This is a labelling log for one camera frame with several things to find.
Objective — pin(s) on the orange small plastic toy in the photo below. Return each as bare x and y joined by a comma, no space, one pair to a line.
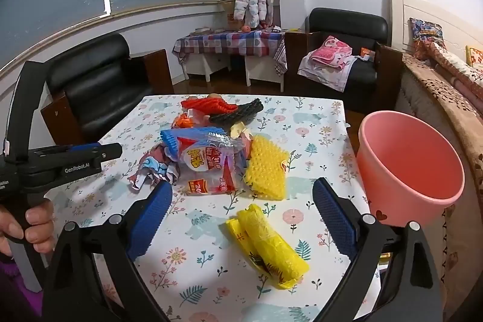
183,121

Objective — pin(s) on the white wooden desk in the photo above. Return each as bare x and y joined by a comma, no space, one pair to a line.
203,65

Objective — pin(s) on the small orange box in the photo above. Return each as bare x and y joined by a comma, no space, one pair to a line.
368,53

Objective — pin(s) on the white printed cloth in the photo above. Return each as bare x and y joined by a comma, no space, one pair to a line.
320,76

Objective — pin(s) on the pink plastic bucket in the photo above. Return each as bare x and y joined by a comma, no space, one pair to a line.
381,193

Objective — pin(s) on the white floral hanging cloth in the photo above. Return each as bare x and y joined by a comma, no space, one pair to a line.
280,58

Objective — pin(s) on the black armchair wooden arms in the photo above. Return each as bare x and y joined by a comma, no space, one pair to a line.
347,24
94,88

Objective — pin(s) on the brown walnut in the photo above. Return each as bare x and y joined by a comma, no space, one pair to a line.
214,96

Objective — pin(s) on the clear snack bag red label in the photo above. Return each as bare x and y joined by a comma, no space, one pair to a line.
211,171

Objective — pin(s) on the person's left forearm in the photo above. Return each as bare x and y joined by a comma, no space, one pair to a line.
7,269

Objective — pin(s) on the yellow floral pillow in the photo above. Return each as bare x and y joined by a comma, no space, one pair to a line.
475,56

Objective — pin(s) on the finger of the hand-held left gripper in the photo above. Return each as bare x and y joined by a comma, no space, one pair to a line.
111,151
86,147

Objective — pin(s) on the printed wrapper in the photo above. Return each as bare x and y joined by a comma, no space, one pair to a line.
154,167

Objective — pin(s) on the plaid tablecloth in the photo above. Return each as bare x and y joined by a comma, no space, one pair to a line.
226,41

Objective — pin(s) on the white bed headboard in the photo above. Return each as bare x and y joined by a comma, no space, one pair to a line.
400,20

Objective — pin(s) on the black foam net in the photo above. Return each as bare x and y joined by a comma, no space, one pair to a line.
237,112

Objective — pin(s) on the colourful printed pillow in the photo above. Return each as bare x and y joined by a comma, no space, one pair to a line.
426,29

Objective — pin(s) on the cardboard box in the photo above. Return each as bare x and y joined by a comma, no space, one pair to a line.
228,16

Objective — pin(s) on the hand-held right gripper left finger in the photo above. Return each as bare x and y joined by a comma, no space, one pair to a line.
149,216

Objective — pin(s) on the yellow plastic bag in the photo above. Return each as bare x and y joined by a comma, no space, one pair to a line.
264,242

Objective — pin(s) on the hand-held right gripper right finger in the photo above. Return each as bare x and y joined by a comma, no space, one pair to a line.
336,216

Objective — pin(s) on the person's left hand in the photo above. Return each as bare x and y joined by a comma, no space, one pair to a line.
39,231

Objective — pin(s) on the red floral quilt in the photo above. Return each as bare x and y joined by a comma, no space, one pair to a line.
452,65

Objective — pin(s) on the yellow fruit peel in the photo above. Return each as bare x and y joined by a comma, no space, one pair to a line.
239,129

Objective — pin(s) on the floral bear print tablecloth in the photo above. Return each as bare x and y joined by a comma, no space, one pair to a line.
196,227

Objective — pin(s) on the red foam net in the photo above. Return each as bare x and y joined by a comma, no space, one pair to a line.
207,105

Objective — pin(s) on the pink folded blanket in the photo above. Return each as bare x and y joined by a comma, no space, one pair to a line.
332,50

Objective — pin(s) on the colourful booklet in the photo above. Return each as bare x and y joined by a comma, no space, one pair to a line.
386,256

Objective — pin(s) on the stack of papers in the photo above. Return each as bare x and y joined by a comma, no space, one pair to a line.
202,31

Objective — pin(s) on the bed with brown blanket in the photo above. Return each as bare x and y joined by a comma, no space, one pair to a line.
434,95

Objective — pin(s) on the yellow foam net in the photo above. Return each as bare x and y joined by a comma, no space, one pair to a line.
264,167

